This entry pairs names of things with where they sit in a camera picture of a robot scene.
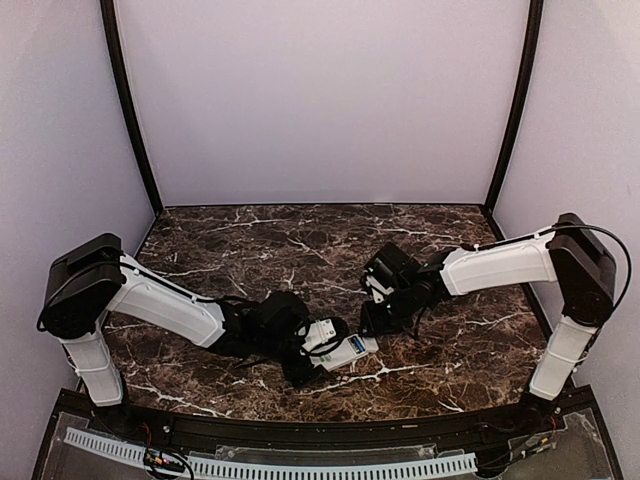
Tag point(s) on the white battery cover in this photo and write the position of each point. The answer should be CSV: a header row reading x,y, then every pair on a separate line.
x,y
370,344

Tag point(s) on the blue AAA battery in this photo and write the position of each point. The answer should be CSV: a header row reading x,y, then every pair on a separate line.
x,y
357,344

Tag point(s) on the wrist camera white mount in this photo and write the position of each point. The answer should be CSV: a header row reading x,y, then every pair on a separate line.
x,y
324,336
373,287

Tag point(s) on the black frame post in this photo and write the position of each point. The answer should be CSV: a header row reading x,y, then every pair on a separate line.
x,y
525,70
128,110

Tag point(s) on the white slotted cable duct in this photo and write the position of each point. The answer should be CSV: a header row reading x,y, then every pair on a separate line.
x,y
246,463

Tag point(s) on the left black frame post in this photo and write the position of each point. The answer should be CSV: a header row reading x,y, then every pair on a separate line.
x,y
128,110

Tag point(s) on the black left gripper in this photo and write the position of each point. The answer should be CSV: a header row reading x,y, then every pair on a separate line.
x,y
303,374

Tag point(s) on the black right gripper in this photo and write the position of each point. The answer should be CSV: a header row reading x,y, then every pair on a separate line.
x,y
375,327

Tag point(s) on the black front rail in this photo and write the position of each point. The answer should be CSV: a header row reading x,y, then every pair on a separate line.
x,y
489,429

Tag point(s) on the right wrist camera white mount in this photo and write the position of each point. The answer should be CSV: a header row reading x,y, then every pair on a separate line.
x,y
373,287

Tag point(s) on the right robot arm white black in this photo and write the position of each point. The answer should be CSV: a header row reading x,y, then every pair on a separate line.
x,y
567,253

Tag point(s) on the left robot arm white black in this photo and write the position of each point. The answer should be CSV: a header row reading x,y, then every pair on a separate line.
x,y
98,277

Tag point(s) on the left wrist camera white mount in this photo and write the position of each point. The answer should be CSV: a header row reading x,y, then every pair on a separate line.
x,y
324,336

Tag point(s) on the white remote control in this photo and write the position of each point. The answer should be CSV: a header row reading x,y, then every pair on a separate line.
x,y
342,356

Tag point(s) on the right black frame post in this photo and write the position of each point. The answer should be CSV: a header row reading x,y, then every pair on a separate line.
x,y
525,70

